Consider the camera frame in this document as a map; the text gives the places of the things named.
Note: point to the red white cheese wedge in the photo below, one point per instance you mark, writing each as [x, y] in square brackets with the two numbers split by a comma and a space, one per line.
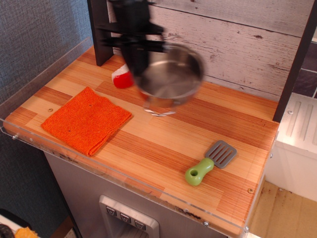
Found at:
[122, 77]

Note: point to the silver dispenser panel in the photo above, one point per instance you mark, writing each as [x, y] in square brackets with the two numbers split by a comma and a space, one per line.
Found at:
[122, 221]

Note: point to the clear acrylic edge guard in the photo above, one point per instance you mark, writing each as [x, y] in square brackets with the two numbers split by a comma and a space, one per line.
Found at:
[150, 155]

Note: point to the grey spatula green handle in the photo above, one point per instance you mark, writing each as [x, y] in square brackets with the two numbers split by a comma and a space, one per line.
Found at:
[219, 155]

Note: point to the stainless steel pot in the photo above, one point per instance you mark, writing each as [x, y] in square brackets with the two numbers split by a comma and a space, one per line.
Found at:
[173, 76]

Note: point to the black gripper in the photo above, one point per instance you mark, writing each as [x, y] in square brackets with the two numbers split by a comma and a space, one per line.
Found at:
[133, 24]

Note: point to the dark upright post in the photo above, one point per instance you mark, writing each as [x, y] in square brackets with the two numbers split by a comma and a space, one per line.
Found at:
[98, 14]
[297, 63]

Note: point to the white toy sink unit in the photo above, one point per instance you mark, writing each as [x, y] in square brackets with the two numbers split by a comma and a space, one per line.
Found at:
[293, 159]

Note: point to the silver toy fridge cabinet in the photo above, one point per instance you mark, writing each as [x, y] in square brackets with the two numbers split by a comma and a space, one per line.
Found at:
[82, 190]

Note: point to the dark right upright post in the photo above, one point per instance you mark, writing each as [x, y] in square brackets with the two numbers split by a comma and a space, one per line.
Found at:
[297, 63]

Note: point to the orange knitted towel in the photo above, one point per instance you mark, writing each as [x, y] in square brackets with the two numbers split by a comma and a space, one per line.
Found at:
[86, 122]

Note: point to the dark left upright post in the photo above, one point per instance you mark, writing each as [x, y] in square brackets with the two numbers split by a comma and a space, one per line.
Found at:
[98, 14]

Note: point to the yellow black object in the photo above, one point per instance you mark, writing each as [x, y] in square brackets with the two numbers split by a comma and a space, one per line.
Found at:
[6, 232]

